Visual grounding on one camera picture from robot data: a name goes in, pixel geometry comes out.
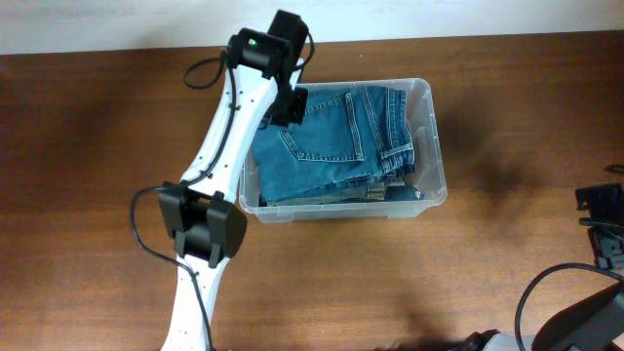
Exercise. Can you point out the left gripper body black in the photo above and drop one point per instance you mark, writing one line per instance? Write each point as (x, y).
(288, 103)

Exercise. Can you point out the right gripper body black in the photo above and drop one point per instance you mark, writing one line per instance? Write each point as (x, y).
(606, 208)

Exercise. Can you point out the dark blue jeans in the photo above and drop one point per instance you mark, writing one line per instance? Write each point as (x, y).
(347, 138)

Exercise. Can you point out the blue garment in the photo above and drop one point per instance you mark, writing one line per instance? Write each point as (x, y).
(381, 192)

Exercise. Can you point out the light blue jeans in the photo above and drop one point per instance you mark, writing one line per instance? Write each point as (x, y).
(332, 197)

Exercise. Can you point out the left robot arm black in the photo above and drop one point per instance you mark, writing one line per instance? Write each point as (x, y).
(200, 212)

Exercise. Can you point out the clear plastic storage bin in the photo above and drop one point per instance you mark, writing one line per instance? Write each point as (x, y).
(429, 176)

